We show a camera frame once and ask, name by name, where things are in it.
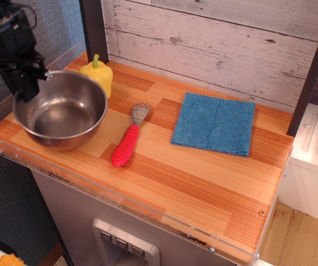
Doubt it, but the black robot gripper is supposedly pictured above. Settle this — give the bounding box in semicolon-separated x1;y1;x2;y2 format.
0;16;51;103

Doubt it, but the silver metal bowl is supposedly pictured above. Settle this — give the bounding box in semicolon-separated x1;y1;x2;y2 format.
12;70;107;151

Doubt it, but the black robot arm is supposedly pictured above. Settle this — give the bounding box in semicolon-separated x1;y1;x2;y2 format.
0;1;52;103

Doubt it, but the clear acrylic left guard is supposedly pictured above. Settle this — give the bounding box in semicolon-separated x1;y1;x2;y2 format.
0;41;86;131

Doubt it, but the clear acrylic guard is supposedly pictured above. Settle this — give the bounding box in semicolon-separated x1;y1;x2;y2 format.
0;41;86;131
0;131;261;262

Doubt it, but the clear acrylic front guard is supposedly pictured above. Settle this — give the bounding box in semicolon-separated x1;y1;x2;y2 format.
0;131;261;262

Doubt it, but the yellow plastic bell pepper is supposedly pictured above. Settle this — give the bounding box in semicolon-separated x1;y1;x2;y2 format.
79;54;114;99

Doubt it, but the grey toy fridge cabinet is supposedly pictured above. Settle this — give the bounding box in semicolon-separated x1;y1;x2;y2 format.
32;171;232;265

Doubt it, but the yellow object bottom left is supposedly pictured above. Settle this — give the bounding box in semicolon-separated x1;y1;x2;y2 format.
0;254;25;266

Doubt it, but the silver dispenser button panel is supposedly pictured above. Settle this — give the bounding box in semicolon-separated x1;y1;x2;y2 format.
93;218;161;265

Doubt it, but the blue cloth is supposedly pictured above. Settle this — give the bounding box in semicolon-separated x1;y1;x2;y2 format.
171;93;255;157

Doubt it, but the dark left frame post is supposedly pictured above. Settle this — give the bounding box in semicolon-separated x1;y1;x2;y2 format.
79;0;109;63

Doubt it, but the dark frame post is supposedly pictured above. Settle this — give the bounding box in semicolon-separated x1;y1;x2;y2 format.
287;0;318;137
79;0;109;63

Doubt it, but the red handled metal fork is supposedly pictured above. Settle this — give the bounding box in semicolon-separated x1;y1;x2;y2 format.
111;102;151;167

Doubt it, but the dark right frame post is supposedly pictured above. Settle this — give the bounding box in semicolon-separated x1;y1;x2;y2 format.
287;0;318;137

